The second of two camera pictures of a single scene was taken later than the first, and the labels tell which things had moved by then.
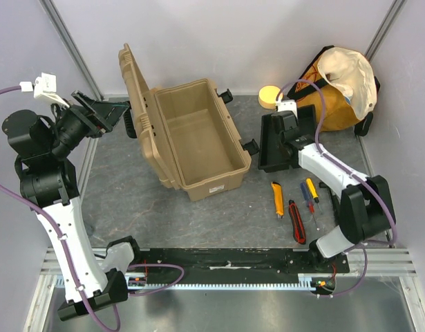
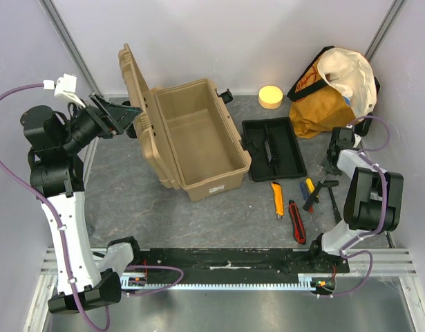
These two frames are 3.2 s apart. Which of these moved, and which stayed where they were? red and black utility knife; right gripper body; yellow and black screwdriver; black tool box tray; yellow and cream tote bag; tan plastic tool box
Moved: right gripper body; black tool box tray
Stayed: yellow and black screwdriver; red and black utility knife; yellow and cream tote bag; tan plastic tool box
